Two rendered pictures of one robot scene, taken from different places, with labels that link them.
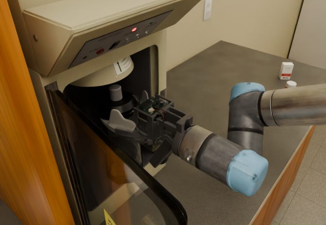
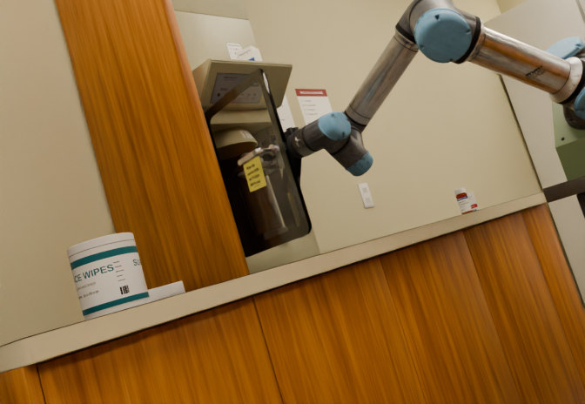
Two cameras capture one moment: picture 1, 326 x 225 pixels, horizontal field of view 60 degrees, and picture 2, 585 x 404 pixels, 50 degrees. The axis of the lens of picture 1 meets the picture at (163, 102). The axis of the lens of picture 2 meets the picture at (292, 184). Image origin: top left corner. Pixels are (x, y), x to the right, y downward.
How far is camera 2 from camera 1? 1.41 m
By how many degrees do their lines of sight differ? 43
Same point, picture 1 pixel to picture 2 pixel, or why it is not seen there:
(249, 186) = (331, 121)
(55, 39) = (203, 71)
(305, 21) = (572, 236)
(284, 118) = (359, 104)
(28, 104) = (193, 91)
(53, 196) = (209, 155)
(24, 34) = not seen: hidden behind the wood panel
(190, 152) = (298, 136)
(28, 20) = not seen: hidden behind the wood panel
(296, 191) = not seen: outside the picture
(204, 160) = (305, 131)
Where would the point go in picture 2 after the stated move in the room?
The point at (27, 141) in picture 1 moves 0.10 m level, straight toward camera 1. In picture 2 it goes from (194, 110) to (207, 94)
